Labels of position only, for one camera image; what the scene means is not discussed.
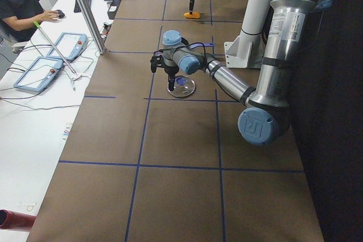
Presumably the person's hand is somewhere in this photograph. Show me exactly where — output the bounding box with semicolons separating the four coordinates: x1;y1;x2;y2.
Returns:
37;10;60;23

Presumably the yellow corn cob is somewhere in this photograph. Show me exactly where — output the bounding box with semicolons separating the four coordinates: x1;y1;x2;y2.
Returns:
183;12;201;19

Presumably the white support pole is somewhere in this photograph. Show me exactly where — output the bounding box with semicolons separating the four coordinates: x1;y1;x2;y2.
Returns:
241;0;271;36

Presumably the white mounting bracket plate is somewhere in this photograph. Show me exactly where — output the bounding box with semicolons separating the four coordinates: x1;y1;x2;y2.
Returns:
224;33;265;69

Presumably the metal rod green tip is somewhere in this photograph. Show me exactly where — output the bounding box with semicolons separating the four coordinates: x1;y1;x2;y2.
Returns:
33;21;78;75

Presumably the dark pot blue handle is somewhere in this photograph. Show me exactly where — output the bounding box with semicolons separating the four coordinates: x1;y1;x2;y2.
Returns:
181;37;215;50

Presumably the pendant cable on desk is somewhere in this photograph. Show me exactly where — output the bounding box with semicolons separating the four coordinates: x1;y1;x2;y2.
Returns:
0;36;99;112

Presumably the aluminium frame post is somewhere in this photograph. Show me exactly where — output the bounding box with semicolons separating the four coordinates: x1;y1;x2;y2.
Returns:
77;0;105;55

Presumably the small black power box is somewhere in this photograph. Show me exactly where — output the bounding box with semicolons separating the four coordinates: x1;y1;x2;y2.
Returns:
107;0;121;20

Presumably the glass lid blue knob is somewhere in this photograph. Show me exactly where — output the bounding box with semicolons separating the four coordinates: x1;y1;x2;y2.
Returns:
167;75;196;98

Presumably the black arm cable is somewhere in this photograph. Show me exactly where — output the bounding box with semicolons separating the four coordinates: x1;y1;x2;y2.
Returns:
153;42;206;56

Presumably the near blue teach pendant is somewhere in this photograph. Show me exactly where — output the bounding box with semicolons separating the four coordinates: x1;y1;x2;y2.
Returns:
14;57;63;92

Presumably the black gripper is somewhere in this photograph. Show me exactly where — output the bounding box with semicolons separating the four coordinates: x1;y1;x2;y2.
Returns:
165;66;178;90

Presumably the far blue teach pendant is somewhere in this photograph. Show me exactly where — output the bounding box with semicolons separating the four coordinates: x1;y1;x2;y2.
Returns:
55;32;87;62

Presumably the black computer mouse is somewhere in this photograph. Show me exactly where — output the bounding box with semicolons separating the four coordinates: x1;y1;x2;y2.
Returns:
56;10;65;19

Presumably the person in black shirt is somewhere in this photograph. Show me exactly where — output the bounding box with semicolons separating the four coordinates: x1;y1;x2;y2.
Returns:
1;0;46;42

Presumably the red cylinder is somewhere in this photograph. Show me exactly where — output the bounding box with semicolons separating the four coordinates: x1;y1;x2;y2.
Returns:
1;210;36;232

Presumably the blue teach pendant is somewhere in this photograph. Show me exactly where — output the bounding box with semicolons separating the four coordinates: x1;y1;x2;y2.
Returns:
14;57;63;92
55;32;87;62

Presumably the colourful printed card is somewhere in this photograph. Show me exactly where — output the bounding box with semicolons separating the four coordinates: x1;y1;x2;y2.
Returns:
62;122;73;141

